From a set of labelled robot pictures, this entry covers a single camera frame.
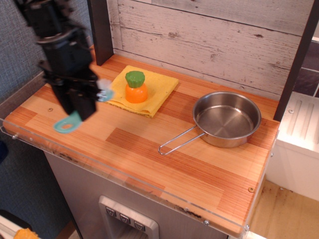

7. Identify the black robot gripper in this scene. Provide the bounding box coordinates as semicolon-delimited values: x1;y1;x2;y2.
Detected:
36;27;109;121

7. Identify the teal dish brush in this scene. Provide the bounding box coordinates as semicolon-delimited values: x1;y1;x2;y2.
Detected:
53;79;115;134

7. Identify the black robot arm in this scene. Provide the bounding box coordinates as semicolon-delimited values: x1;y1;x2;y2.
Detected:
14;0;113;121

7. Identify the orange toy carrot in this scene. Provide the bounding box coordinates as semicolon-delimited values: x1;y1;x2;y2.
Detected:
125;71;148;104

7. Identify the clear acrylic table guard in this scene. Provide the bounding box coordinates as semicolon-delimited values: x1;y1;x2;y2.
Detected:
3;115;279;238

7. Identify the yellow folded cloth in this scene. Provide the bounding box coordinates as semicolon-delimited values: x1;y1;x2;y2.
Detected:
107;65;178;118

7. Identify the grey toy fridge cabinet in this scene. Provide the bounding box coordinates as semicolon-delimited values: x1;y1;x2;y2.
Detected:
45;153;228;239

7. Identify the silver dispenser panel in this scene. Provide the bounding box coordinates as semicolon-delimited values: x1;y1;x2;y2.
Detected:
99;195;160;239

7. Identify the orange object bottom left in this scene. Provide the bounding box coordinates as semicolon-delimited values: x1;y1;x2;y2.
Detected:
13;229;39;239

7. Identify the stainless steel pot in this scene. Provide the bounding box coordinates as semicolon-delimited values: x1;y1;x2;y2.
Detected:
158;91;262;155

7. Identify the white toy sink unit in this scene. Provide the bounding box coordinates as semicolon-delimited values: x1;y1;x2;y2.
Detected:
266;92;319;200

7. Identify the dark left shelf post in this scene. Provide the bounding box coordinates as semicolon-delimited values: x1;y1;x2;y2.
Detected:
87;0;114;66

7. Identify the dark shelf post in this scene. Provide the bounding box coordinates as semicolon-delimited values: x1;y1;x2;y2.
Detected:
87;0;114;66
273;0;319;121

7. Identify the dark right shelf post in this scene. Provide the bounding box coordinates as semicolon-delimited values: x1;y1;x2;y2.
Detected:
273;0;319;121

